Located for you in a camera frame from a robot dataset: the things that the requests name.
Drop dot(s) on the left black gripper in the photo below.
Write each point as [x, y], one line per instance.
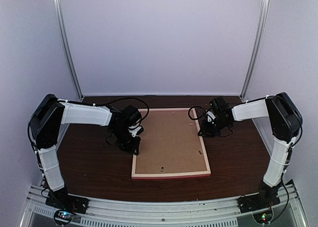
[131, 147]

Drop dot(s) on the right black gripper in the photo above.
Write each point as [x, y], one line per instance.
[206, 132]

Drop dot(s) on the pink wooden picture frame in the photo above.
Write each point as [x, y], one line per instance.
[171, 176]

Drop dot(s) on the brown backing board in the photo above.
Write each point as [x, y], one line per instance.
[170, 142]

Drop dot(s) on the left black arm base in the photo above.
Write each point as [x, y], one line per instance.
[61, 199]

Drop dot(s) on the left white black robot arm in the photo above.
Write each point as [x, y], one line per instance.
[53, 113]

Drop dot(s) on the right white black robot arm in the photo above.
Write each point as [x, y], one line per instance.
[286, 125]

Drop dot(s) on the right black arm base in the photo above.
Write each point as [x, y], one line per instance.
[265, 198]

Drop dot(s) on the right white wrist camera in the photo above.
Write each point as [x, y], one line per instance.
[210, 116]

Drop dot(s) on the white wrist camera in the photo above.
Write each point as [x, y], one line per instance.
[210, 116]
[136, 131]

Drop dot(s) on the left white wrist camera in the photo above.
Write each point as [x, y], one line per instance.
[136, 131]

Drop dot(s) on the right aluminium corner post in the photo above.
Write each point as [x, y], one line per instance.
[263, 15]

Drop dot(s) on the aluminium corner post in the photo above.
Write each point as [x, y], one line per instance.
[263, 15]
[66, 48]

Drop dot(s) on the front aluminium rail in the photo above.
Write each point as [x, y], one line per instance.
[223, 212]

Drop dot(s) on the left aluminium corner post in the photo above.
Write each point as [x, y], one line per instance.
[66, 48]

